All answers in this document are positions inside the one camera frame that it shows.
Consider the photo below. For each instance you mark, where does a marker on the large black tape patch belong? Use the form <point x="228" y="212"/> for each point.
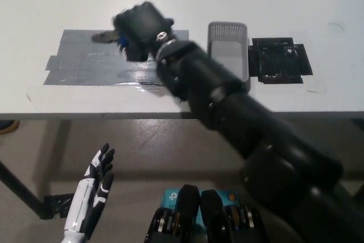
<point x="280" y="61"/>

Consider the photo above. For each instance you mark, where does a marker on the black and white right hand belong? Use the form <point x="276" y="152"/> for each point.
<point x="142" y="32"/>

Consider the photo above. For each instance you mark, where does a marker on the white and black left hand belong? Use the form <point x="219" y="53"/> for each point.
<point x="85" y="200"/>

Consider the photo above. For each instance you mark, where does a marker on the grey duct tape patch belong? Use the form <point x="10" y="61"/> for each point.
<point x="85" y="61"/>

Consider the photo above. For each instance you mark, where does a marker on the teal box with white logo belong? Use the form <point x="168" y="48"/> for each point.
<point x="172" y="197"/>

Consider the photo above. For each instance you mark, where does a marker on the black floor tape patch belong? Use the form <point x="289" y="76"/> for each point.
<point x="58" y="206"/>

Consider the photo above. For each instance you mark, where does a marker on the grey perforated plastic basket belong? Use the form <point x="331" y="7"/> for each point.
<point x="226" y="46"/>

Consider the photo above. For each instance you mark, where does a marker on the black diagonal table leg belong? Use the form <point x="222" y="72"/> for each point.
<point x="20" y="189"/>

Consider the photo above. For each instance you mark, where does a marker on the round dark object tan rim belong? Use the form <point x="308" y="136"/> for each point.
<point x="7" y="127"/>

